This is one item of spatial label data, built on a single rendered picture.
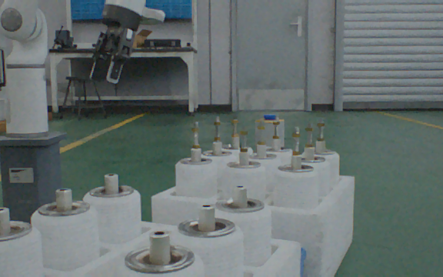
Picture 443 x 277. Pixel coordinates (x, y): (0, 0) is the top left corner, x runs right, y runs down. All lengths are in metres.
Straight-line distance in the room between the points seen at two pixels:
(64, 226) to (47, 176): 0.57
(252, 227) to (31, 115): 0.74
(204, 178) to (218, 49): 5.11
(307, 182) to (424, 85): 5.60
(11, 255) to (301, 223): 0.56
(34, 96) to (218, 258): 0.80
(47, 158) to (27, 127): 0.09
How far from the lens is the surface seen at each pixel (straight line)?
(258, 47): 6.15
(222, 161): 1.18
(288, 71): 6.18
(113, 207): 0.81
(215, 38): 6.16
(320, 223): 0.97
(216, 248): 0.60
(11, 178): 1.30
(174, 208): 1.08
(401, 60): 6.44
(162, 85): 6.21
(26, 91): 1.28
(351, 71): 6.26
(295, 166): 1.03
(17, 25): 1.27
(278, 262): 0.72
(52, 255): 0.74
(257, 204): 0.74
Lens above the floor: 0.45
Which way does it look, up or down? 8 degrees down
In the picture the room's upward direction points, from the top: straight up
